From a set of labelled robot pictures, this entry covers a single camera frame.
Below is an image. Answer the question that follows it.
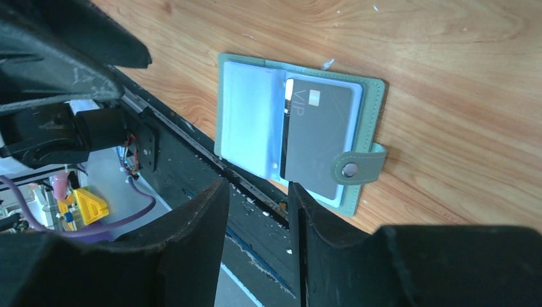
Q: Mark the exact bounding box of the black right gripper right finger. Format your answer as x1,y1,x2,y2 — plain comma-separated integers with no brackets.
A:
288,183,541,306

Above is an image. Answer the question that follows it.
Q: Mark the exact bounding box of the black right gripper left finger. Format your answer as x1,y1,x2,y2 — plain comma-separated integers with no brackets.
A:
1,179,229,306

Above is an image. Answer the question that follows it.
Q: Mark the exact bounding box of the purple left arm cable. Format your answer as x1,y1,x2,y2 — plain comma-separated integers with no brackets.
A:
0,174,157,243

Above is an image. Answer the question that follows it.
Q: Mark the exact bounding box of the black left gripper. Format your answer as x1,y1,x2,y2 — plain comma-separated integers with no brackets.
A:
1,1,157,169

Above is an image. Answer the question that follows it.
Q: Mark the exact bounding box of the teal card holder wallet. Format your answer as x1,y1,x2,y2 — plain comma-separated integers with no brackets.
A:
214,53,387,217

